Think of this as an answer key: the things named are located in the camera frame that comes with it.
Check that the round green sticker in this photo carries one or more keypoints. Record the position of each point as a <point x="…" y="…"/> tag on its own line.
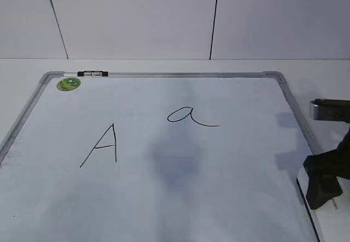
<point x="68" y="84"/>

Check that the white whiteboard eraser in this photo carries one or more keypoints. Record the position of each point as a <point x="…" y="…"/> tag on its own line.
<point x="331" y="221"/>

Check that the white whiteboard with aluminium frame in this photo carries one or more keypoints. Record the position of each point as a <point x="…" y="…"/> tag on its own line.
<point x="156" y="158"/>

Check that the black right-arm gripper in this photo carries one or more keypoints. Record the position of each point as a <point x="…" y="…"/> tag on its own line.
<point x="322" y="171"/>

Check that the black and clear hanging clip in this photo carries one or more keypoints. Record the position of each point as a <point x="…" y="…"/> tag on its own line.
<point x="92" y="73"/>

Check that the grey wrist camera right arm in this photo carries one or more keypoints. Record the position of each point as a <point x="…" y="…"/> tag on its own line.
<point x="330" y="110"/>

